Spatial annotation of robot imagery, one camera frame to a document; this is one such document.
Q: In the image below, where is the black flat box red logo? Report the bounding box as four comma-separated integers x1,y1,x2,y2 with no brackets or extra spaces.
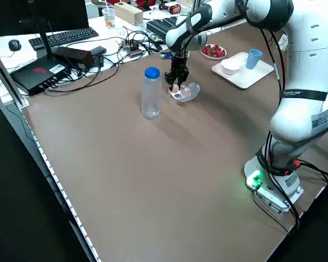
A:
10,58,73,96

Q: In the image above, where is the pale round plate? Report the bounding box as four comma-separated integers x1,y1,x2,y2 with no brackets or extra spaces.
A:
200,44,227,60

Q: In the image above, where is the led strip on table edge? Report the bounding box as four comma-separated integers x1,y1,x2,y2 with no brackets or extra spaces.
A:
21,109,102,262

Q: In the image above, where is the black ribbed computer box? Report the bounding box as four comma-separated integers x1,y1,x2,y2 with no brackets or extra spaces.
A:
147,16,178,36

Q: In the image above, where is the black keyboard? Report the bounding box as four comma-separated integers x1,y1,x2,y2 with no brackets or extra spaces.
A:
28,27,99,50

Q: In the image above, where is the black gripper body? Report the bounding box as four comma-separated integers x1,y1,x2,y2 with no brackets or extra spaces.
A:
171,56,189,73

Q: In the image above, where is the clear plastic drink cup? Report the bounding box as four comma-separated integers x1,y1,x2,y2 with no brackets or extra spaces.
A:
101,7,117,29

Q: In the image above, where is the aluminium corner post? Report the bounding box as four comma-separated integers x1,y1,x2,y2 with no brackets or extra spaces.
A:
0,43,31,109

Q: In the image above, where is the blue cup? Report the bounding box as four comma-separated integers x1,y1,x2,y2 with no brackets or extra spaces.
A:
245,49,263,70

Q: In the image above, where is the black cable loop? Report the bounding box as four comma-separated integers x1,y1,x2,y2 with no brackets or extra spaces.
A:
45,64,121,93

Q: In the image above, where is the usb hub with plugs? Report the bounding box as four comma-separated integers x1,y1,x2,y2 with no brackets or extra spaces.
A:
121,39,144,57

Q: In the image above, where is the dark brown box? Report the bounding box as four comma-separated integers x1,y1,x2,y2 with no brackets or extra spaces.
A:
53,46,95,69

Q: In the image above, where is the black computer monitor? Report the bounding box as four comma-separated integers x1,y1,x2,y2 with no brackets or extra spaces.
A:
0,0,90,61

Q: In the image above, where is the red strawberries heap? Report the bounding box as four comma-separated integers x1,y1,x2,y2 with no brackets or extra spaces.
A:
202,44,225,58

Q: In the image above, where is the clear plastic egg carton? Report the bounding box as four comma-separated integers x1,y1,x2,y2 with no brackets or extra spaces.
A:
168,81,202,104

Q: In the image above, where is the white rectangular tray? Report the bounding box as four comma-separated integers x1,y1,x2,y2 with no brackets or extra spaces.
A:
211,51,276,90

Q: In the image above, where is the long cardboard box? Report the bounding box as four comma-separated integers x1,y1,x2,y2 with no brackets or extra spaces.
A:
114,2,144,26

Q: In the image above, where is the orange black power tool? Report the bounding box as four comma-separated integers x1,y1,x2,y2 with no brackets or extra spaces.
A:
159,2,183,15

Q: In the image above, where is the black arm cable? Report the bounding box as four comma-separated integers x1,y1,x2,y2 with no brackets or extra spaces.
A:
258,27,303,230

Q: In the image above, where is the clear bottle blue cap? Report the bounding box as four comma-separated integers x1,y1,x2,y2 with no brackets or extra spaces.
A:
141,67,162,120

